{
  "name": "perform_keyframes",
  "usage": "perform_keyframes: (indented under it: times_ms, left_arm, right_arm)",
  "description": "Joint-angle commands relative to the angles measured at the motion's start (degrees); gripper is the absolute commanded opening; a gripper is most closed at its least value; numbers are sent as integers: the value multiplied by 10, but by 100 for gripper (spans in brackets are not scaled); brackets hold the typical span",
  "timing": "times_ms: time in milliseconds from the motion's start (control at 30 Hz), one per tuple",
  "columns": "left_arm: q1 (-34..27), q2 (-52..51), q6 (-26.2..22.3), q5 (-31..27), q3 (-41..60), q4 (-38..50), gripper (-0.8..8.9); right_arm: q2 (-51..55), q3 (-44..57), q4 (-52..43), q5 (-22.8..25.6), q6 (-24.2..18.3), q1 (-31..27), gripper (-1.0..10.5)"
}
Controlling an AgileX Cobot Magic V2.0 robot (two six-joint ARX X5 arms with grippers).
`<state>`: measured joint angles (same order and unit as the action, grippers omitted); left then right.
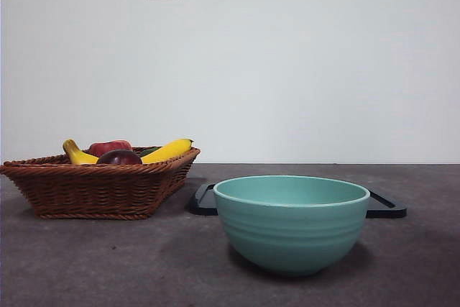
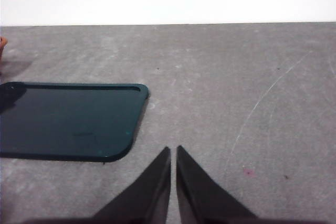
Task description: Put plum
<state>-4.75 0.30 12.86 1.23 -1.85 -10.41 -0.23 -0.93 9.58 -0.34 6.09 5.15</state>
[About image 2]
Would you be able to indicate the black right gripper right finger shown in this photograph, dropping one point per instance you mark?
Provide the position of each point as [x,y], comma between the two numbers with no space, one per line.
[199,197]

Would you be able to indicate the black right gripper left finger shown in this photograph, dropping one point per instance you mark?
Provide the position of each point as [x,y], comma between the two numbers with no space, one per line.
[141,195]

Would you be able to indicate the dark green rectangular tray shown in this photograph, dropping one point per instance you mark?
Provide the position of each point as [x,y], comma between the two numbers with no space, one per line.
[65,119]

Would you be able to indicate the brown wicker basket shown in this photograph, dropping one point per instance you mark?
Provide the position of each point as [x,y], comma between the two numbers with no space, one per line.
[2,45]

